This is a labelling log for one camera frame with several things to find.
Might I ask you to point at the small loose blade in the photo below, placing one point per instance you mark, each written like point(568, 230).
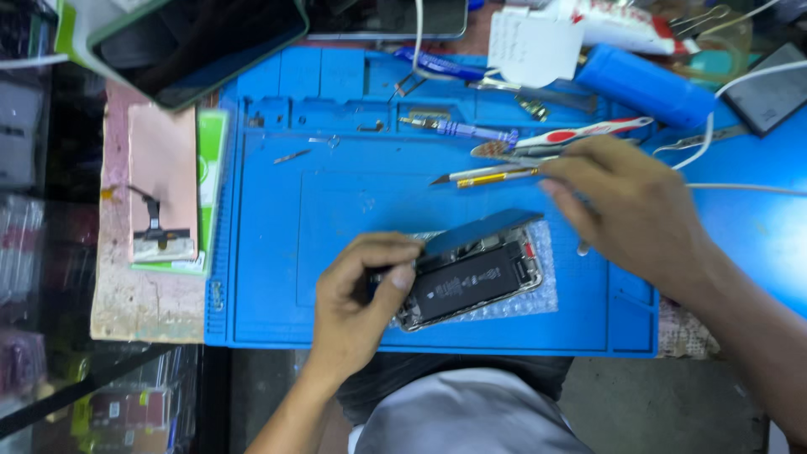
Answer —
point(291, 156)

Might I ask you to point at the white green carton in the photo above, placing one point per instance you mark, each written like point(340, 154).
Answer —
point(75, 28)

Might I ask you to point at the silver craft knife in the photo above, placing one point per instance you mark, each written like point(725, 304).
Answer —
point(479, 172)

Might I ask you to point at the red white pliers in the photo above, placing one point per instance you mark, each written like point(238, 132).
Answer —
point(580, 133)

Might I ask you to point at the dark grey box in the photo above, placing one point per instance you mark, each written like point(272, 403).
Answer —
point(766, 88)

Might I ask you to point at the dark phone in green case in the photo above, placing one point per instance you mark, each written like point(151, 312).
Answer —
point(202, 44)

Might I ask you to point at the long steel tweezers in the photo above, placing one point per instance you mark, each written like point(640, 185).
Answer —
point(542, 94)

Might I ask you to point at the person's left hand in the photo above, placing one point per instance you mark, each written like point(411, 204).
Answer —
point(350, 315)

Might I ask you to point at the bubble wrap sheet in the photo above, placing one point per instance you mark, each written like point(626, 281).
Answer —
point(533, 302)

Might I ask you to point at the green white flat box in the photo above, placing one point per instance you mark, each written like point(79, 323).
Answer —
point(213, 164)

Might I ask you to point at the smartphone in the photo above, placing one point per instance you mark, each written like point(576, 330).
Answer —
point(473, 277)

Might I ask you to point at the person's right hand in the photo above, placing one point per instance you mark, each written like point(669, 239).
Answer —
point(637, 202)

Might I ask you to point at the blue cylinder device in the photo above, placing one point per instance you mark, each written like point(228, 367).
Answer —
point(643, 85)

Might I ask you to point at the white red tube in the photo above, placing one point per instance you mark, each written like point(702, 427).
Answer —
point(624, 25)

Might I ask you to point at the gold metal bracket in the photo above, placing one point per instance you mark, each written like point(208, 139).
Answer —
point(533, 108)

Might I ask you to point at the glass display case with goods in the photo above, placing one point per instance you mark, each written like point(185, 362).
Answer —
point(38, 252)

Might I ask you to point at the pink replacement display panel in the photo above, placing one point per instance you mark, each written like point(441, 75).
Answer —
point(164, 164)

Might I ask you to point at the silver-edged phone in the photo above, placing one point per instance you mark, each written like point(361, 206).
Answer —
point(378, 16)

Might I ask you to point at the person's right fingers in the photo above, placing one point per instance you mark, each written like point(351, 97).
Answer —
point(567, 170)

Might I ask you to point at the blue silicone repair mat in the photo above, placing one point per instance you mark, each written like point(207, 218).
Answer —
point(284, 252)

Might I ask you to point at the purple precision screwdriver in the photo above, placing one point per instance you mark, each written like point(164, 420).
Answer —
point(460, 130)

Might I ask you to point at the white paper note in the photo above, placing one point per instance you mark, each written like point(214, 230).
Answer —
point(536, 47)

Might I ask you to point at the thin metal tool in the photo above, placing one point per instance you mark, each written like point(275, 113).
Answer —
point(584, 247)

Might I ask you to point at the blue pen-shaped screwdriver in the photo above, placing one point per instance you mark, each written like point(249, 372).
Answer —
point(441, 64)

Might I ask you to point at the person's grey shirt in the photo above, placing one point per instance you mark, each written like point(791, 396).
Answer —
point(466, 416)

